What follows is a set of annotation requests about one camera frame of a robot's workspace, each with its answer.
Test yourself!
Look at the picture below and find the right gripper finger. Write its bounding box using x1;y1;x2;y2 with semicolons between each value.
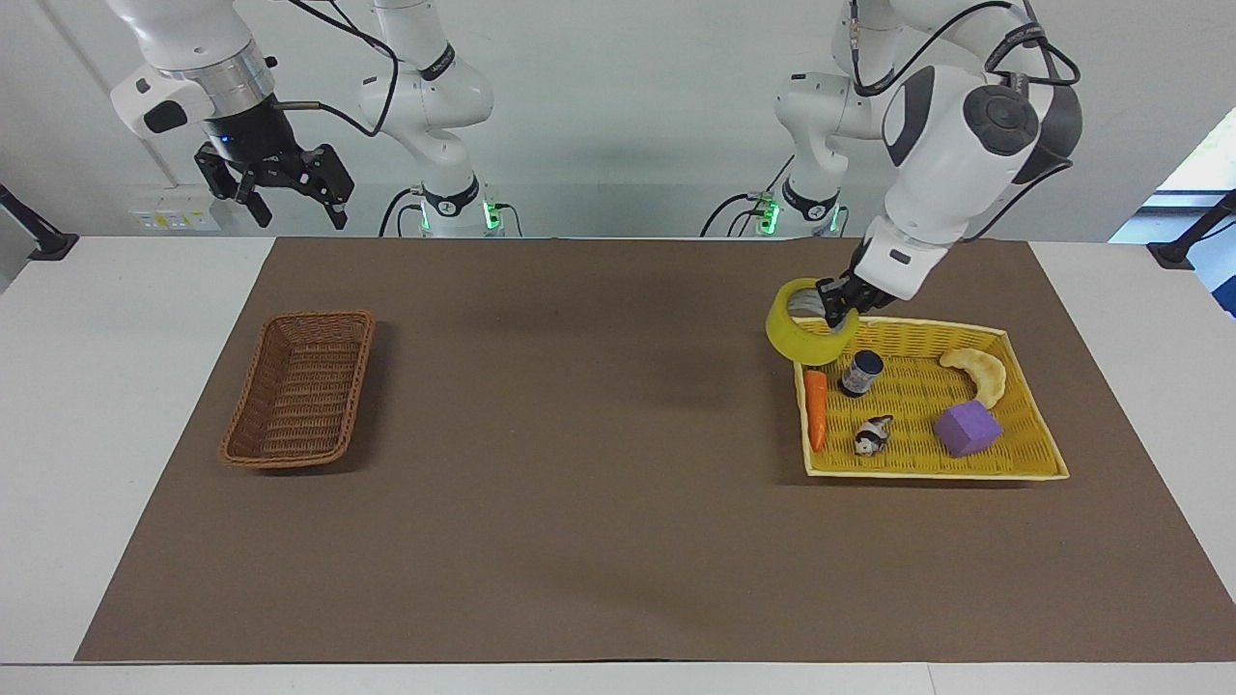
280;143;355;232
194;145;274;231

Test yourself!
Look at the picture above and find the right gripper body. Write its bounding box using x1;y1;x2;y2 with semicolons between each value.
200;96;312;182

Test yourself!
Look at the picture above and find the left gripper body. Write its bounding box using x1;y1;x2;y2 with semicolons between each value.
846;239;897;314

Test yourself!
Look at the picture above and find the yellow tape roll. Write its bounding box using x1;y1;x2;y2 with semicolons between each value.
765;277;861;367

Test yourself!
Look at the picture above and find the yellow woven basket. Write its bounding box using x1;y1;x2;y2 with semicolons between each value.
791;316;1071;482

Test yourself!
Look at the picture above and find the brown wicker basket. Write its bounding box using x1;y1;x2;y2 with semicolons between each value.
218;309;378;471

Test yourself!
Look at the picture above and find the small dark blue jar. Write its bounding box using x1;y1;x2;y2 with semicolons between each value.
839;349;885;400

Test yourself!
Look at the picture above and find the orange toy carrot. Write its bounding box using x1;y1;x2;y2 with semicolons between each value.
804;369;830;454

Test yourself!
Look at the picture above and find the black and white toy fish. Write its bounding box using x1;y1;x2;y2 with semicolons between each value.
853;414;896;459

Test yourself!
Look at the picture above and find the beige toy croissant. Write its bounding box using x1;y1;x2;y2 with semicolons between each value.
938;347;1008;409

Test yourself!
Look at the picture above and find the purple block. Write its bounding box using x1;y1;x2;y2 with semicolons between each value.
932;399;1004;459

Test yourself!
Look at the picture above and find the black stand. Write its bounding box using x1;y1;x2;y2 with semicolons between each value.
1146;187;1236;272
0;182;80;263

